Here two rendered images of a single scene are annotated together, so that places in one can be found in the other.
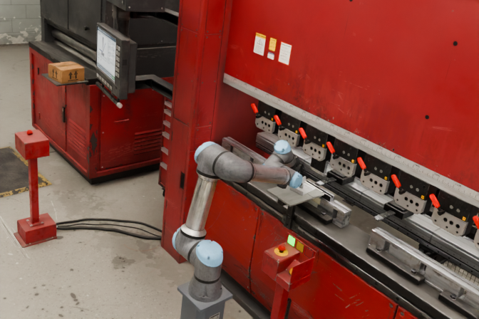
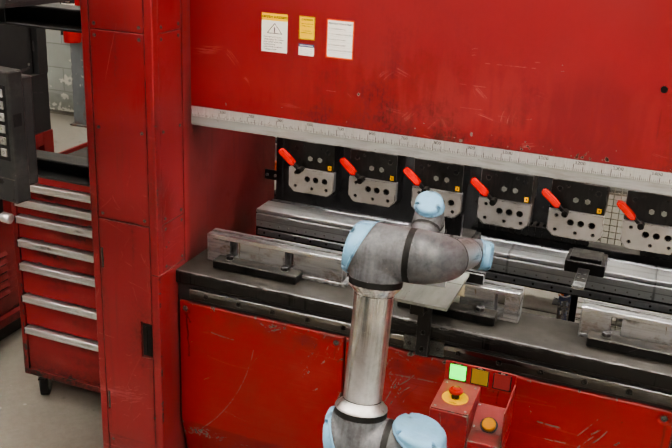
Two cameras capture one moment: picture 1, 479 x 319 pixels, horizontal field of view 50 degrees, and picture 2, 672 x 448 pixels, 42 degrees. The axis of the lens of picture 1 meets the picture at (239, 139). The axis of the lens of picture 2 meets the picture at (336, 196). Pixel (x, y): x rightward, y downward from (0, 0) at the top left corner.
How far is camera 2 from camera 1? 1.11 m
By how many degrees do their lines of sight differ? 25
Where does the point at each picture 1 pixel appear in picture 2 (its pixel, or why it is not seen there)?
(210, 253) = (430, 435)
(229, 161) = (435, 245)
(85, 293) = not seen: outside the picture
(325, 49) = (433, 15)
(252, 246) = not seen: hidden behind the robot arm
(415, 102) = (638, 69)
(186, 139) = (145, 253)
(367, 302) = (616, 430)
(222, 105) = (193, 169)
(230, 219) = (274, 381)
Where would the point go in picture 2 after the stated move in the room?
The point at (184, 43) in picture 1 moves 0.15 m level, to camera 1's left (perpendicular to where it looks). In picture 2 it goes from (106, 60) to (54, 62)
